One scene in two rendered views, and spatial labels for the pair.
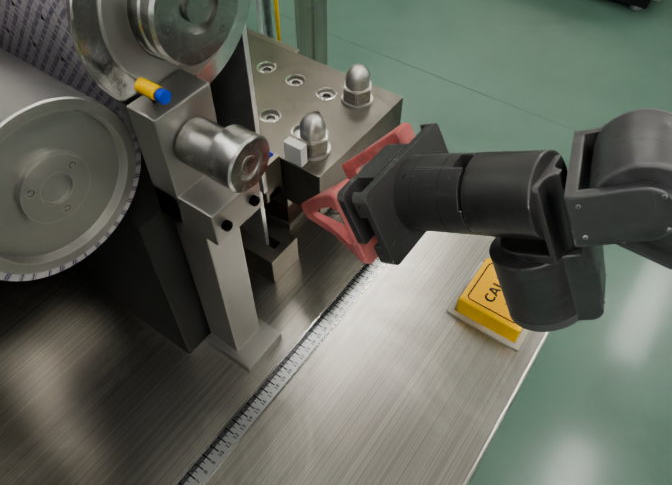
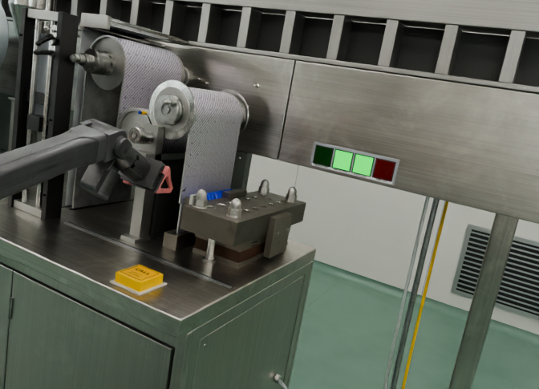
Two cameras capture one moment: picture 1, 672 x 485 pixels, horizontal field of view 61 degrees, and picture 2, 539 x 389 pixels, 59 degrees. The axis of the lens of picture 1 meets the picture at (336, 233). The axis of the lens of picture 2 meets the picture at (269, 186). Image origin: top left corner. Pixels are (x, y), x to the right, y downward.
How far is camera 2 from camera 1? 1.23 m
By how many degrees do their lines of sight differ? 76
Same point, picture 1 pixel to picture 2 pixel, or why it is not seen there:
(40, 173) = (133, 123)
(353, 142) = (204, 212)
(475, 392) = (93, 270)
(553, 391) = not seen: outside the picture
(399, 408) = (93, 257)
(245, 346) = (131, 235)
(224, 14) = (171, 116)
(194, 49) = (161, 118)
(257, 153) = (138, 135)
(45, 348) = not seen: hidden behind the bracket
